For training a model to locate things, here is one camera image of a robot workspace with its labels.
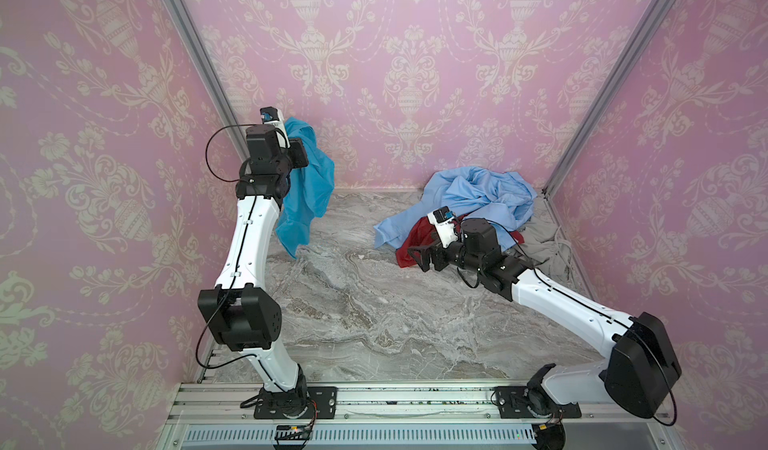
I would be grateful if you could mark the right corner aluminium post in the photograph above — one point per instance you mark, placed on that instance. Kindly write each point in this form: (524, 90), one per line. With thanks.
(637, 42)

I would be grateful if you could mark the white vented strip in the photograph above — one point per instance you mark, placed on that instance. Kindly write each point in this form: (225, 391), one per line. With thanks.
(200, 436)

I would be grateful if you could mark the light blue cloth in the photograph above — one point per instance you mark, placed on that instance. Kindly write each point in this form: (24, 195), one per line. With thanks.
(504, 199)

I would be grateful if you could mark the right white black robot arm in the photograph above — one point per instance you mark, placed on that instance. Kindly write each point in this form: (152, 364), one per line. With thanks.
(638, 366)

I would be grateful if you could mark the aluminium frame rail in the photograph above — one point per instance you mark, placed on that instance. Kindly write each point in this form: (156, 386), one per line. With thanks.
(602, 426)

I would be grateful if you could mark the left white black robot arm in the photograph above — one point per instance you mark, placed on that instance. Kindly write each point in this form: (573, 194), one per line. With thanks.
(237, 310)

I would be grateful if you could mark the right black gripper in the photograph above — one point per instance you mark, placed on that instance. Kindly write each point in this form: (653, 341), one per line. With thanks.
(432, 255)

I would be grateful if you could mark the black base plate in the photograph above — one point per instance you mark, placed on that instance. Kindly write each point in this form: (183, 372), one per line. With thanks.
(520, 402)
(317, 402)

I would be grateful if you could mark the teal cloth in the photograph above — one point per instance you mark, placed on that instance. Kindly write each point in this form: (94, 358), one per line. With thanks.
(310, 192)

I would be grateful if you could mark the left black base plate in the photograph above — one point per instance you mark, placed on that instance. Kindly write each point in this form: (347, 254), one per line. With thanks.
(317, 402)

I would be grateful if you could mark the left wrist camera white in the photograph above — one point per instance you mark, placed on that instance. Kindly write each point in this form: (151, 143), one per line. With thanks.
(274, 117)

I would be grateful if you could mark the corner aluminium post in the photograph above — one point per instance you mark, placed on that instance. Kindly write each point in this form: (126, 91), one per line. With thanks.
(637, 42)
(210, 84)

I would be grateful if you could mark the grey cloth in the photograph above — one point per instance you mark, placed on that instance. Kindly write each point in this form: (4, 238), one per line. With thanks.
(546, 244)

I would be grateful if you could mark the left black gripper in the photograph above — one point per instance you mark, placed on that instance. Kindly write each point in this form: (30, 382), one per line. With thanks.
(297, 159)

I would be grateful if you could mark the left corner aluminium post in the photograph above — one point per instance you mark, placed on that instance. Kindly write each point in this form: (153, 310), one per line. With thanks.
(210, 84)

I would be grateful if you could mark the dark red cloth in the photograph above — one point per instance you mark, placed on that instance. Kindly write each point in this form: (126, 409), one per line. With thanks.
(423, 233)

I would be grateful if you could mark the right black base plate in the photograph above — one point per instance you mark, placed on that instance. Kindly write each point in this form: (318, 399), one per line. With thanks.
(520, 402)

